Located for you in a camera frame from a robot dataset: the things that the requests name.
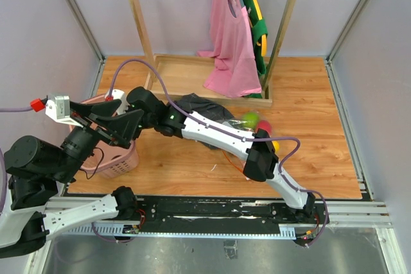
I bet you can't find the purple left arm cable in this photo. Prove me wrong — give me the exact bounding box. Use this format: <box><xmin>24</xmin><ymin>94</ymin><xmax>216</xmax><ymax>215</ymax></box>
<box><xmin>0</xmin><ymin>103</ymin><xmax>33</xmax><ymax>217</ymax></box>

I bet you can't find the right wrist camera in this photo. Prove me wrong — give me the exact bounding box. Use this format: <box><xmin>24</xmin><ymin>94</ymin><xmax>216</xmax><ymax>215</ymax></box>
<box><xmin>105</xmin><ymin>89</ymin><xmax>128</xmax><ymax>115</ymax></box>

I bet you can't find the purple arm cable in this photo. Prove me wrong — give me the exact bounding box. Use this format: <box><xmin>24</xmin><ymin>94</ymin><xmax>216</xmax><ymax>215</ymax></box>
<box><xmin>107</xmin><ymin>58</ymin><xmax>329</xmax><ymax>243</ymax></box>
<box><xmin>0</xmin><ymin>103</ymin><xmax>33</xmax><ymax>217</ymax></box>

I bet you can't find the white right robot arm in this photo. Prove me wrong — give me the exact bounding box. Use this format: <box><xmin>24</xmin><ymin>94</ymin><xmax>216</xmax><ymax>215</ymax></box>
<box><xmin>125</xmin><ymin>87</ymin><xmax>315</xmax><ymax>223</ymax></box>

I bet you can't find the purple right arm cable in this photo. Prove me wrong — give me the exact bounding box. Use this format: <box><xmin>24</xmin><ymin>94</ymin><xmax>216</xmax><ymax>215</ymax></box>
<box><xmin>107</xmin><ymin>58</ymin><xmax>329</xmax><ymax>243</ymax></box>

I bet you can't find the yellow fake lemon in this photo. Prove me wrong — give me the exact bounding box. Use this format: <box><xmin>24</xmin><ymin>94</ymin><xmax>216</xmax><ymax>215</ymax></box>
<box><xmin>272</xmin><ymin>141</ymin><xmax>280</xmax><ymax>152</ymax></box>

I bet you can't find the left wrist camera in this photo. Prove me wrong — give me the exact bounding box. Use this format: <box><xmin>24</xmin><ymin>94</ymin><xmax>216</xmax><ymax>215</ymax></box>
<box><xmin>30</xmin><ymin>94</ymin><xmax>83</xmax><ymax>127</ymax></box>

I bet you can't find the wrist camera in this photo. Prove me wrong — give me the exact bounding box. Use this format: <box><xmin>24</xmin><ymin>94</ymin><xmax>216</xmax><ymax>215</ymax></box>
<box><xmin>30</xmin><ymin>94</ymin><xmax>83</xmax><ymax>127</ymax></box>
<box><xmin>105</xmin><ymin>89</ymin><xmax>128</xmax><ymax>115</ymax></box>

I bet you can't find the wooden clothes rack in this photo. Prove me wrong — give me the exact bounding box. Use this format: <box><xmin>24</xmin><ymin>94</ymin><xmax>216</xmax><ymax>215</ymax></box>
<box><xmin>128</xmin><ymin>0</ymin><xmax>296</xmax><ymax>108</ymax></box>

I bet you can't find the green fake apple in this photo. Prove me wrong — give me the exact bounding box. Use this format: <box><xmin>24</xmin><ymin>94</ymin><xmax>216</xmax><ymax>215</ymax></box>
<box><xmin>241</xmin><ymin>112</ymin><xmax>260</xmax><ymax>130</ymax></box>

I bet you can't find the dark grey checked cloth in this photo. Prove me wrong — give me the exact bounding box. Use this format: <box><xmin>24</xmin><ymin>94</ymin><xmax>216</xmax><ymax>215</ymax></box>
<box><xmin>166</xmin><ymin>92</ymin><xmax>237</xmax><ymax>151</ymax></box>

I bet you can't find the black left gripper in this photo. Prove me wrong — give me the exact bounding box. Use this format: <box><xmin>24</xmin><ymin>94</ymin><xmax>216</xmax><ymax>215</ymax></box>
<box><xmin>53</xmin><ymin>99</ymin><xmax>145</xmax><ymax>182</ymax></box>

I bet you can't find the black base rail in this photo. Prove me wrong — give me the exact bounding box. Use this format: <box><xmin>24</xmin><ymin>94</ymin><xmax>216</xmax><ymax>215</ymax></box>
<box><xmin>99</xmin><ymin>195</ymin><xmax>330</xmax><ymax>233</ymax></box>

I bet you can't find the pink plastic basket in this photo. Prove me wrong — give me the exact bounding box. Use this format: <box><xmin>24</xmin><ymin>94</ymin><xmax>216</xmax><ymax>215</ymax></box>
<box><xmin>69</xmin><ymin>93</ymin><xmax>141</xmax><ymax>179</ymax></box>

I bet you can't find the pink t-shirt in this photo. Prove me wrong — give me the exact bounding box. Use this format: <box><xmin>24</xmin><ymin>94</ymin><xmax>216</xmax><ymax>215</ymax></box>
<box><xmin>197</xmin><ymin>0</ymin><xmax>262</xmax><ymax>98</ymax></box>

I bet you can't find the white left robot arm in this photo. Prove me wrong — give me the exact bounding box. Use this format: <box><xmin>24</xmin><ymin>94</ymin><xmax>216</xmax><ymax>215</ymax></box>
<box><xmin>1</xmin><ymin>95</ymin><xmax>144</xmax><ymax>258</ymax></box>

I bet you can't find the green t-shirt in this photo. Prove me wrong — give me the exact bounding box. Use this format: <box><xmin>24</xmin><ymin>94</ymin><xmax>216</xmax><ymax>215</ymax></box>
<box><xmin>236</xmin><ymin>0</ymin><xmax>269</xmax><ymax>99</ymax></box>

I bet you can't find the red fake apple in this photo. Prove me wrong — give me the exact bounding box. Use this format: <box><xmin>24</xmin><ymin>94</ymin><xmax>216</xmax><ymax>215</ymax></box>
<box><xmin>254</xmin><ymin>120</ymin><xmax>272</xmax><ymax>135</ymax></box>

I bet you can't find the clear zip top bag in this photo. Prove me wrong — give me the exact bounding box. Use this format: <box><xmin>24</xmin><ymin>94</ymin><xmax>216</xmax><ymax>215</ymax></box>
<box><xmin>218</xmin><ymin>110</ymin><xmax>282</xmax><ymax>180</ymax></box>

